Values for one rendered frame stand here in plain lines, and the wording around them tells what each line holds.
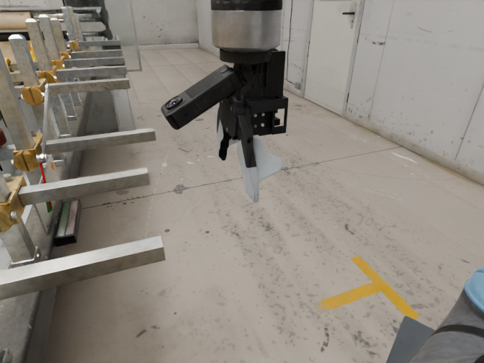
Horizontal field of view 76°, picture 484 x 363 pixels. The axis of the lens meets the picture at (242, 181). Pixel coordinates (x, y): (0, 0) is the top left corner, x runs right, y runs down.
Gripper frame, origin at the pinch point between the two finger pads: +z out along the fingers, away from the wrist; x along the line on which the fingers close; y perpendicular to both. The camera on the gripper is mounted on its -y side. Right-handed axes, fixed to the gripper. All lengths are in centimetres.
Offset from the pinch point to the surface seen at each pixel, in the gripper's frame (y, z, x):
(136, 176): -14.8, 8.4, 23.5
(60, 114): -38, 13, 95
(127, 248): -18.3, 8.8, 0.1
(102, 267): -22.2, 10.2, -1.3
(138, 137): -12, 9, 48
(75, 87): -28, -1, 74
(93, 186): -23.8, 9.2, 23.7
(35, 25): -38, -18, 95
